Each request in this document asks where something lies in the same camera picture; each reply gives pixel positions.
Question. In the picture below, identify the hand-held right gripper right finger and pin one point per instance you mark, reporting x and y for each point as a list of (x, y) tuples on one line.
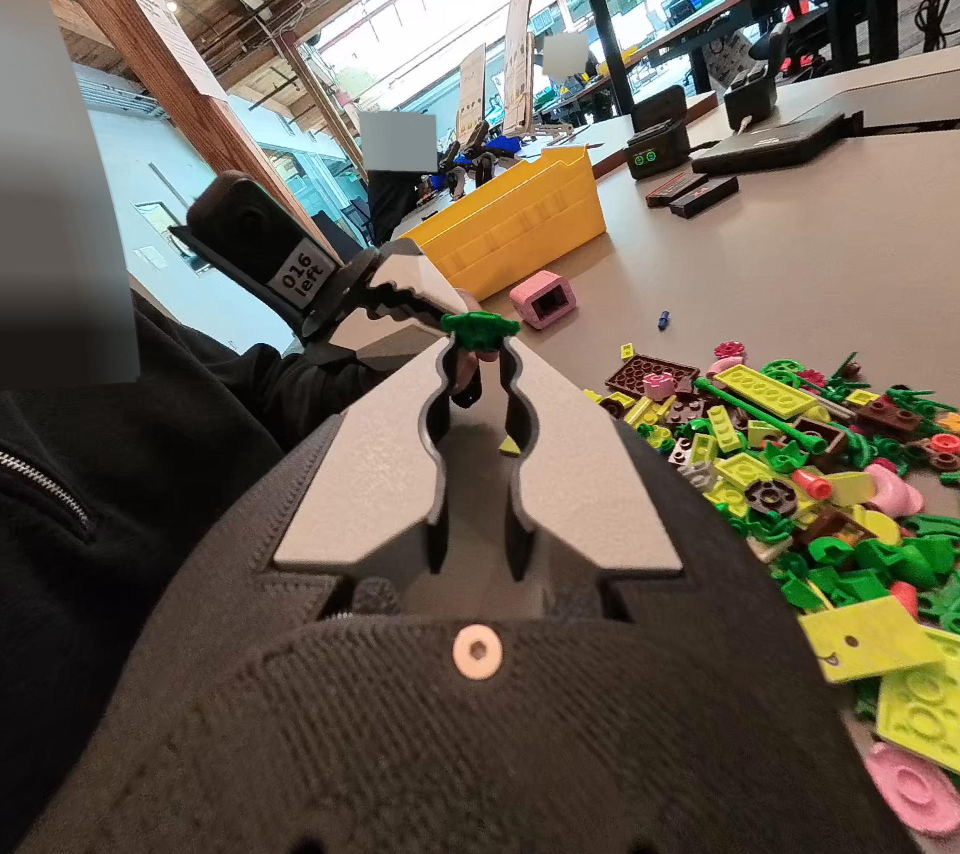
[(592, 494)]

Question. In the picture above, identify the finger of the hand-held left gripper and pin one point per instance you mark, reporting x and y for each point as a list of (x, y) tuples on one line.
[(382, 344), (420, 284)]

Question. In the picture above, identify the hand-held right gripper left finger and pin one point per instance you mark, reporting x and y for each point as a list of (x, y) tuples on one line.
[(360, 486)]

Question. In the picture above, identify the black green round toy piece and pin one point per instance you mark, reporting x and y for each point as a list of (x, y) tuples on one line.
[(480, 329)]

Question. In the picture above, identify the pile of colourful toy bricks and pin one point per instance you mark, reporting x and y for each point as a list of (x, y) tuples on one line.
[(825, 494)]

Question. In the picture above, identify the person's left forearm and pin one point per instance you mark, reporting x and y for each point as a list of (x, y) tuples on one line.
[(300, 396)]

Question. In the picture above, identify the person's left hand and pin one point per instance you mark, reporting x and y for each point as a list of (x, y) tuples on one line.
[(465, 370)]

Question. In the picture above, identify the pink hollow block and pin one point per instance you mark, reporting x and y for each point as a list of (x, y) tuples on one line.
[(532, 291)]

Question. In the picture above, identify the yellow plastic bin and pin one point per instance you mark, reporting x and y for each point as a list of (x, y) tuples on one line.
[(517, 223)]

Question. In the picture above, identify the black angular gadget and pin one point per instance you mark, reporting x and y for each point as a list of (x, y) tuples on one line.
[(452, 167), (480, 156)]

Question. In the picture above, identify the cardboard sheet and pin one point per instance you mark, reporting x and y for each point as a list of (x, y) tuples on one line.
[(521, 43), (471, 92)]

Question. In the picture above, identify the person's black jacket torso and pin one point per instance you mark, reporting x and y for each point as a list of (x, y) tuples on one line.
[(112, 531)]

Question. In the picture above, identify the black flat battery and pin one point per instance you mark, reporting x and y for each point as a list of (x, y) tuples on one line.
[(705, 197), (675, 190)]

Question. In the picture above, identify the black charging case green lights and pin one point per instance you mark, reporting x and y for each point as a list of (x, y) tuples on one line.
[(656, 148)]

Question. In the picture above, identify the black power brick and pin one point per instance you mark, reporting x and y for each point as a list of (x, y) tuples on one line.
[(772, 145)]

